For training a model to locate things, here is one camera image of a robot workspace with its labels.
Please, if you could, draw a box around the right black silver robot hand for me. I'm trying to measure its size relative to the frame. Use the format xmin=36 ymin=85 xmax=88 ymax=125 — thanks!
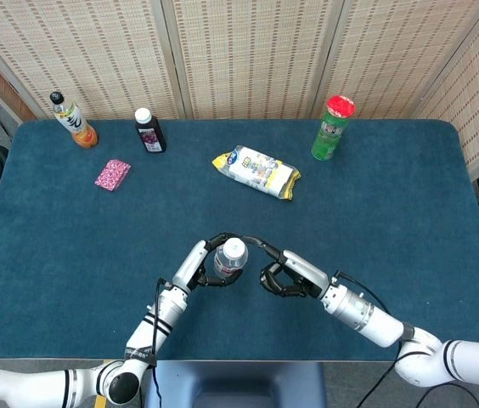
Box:
xmin=241 ymin=235 xmax=330 ymax=299

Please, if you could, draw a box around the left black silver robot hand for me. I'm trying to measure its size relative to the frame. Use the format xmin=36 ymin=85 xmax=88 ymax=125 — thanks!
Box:
xmin=171 ymin=232 xmax=249 ymax=294

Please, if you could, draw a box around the clear plastic water bottle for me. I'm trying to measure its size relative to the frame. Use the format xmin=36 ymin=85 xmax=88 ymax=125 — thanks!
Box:
xmin=213 ymin=237 xmax=250 ymax=281

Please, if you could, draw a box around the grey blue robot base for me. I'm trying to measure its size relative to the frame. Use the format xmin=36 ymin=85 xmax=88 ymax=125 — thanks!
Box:
xmin=144 ymin=360 xmax=328 ymax=408

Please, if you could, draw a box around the dark grape juice bottle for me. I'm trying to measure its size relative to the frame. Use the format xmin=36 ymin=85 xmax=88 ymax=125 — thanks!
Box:
xmin=133 ymin=107 xmax=167 ymax=155

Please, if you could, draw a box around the orange juice bottle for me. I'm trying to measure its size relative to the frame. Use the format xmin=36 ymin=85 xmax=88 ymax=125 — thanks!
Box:
xmin=49 ymin=91 xmax=99 ymax=150

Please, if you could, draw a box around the yellow white snack package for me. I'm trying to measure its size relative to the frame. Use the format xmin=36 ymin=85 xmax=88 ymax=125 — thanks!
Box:
xmin=211 ymin=144 xmax=301 ymax=201

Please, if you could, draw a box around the blue felt table mat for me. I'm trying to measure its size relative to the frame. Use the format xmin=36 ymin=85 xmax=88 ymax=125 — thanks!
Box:
xmin=0 ymin=118 xmax=479 ymax=362

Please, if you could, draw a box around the pink patterned tissue pack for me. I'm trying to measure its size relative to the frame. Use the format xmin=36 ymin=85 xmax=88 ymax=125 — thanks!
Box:
xmin=93 ymin=158 xmax=132 ymax=192

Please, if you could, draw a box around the green chip can red lid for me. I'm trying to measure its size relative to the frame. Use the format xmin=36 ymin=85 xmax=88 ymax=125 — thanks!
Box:
xmin=310 ymin=94 xmax=357 ymax=162

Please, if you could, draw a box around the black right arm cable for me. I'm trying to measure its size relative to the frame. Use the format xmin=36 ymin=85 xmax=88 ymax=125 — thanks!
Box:
xmin=335 ymin=270 xmax=405 ymax=408

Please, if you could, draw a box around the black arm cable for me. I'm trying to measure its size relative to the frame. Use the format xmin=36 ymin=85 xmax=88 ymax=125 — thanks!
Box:
xmin=335 ymin=270 xmax=405 ymax=408
xmin=148 ymin=277 xmax=172 ymax=408

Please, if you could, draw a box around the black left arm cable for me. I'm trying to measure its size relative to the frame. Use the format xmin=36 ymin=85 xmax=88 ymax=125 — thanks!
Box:
xmin=148 ymin=277 xmax=172 ymax=408

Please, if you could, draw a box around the black floor cable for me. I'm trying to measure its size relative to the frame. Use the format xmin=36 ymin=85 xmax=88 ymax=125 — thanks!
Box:
xmin=415 ymin=384 xmax=479 ymax=408

